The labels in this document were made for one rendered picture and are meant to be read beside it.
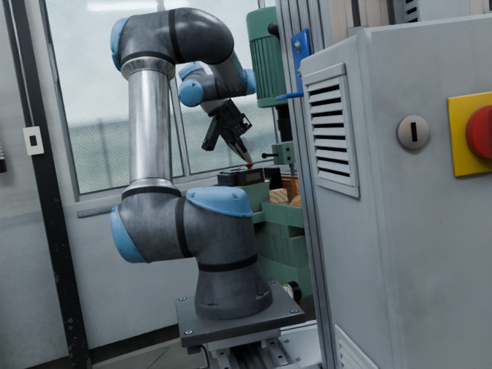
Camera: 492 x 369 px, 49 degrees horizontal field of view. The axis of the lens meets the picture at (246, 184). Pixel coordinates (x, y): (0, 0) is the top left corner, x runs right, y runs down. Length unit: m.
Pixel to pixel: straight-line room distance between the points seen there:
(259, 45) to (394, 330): 1.39
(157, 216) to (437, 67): 0.65
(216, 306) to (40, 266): 1.99
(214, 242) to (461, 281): 0.56
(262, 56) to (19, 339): 1.91
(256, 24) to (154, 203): 0.92
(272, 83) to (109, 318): 1.73
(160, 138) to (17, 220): 1.86
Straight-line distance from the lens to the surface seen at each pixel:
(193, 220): 0.99
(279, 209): 1.65
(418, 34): 0.49
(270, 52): 1.78
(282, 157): 1.80
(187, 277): 3.10
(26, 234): 2.89
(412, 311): 0.51
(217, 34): 1.20
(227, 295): 1.00
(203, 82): 1.56
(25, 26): 2.85
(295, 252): 1.63
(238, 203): 0.98
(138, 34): 1.19
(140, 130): 1.10
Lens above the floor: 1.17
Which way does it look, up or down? 7 degrees down
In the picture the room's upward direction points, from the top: 8 degrees counter-clockwise
